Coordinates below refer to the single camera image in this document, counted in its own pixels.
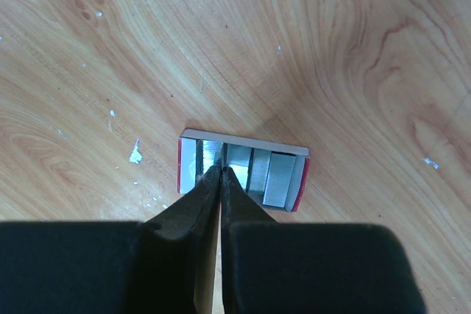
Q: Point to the silver staple strip block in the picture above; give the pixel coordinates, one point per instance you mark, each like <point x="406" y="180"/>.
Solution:
<point x="272" y="174"/>

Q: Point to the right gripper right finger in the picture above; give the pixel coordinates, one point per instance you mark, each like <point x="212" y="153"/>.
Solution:
<point x="272" y="267"/>

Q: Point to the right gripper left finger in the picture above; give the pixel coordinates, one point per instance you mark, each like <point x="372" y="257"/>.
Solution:
<point x="163" y="265"/>

